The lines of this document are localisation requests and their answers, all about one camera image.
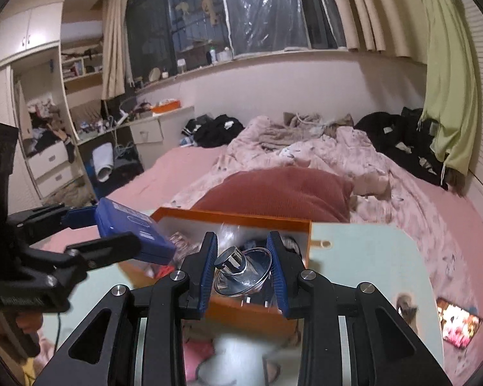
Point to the orange cardboard box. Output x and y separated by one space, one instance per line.
241 317

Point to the beige narrow curtain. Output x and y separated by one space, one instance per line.
114 40

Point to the phone with lit screen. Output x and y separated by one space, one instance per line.
459 323

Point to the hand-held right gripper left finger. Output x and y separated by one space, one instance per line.
207 273

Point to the light blue desktop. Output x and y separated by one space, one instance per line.
366 265

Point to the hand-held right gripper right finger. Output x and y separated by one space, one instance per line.
277 273

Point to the red pillow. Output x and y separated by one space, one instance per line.
273 193

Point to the green hanging cloth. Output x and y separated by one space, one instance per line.
450 88

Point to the silver foil wrappers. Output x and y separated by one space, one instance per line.
406 307

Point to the blue box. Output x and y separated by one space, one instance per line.
145 241

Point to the beige clothing on bed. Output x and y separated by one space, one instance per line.
314 122

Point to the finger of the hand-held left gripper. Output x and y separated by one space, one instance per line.
80 217
108 249

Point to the white desk with drawer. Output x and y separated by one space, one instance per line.
153 128

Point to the white wardrobe shelving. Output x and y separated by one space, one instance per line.
36 88

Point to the yellow cloth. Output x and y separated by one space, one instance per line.
30 370

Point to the white bottle green cap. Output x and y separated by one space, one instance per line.
212 55

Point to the person's left hand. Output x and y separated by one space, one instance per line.
30 323

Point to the window with plastic sheet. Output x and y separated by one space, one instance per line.
245 8

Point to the black striped clothes pile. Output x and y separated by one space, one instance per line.
217 130

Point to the white rolled cloth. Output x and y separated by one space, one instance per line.
104 163

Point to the white round tub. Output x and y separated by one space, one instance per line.
225 54

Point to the small orange box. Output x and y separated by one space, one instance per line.
167 106

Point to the beige pleated curtain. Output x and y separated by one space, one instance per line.
374 8

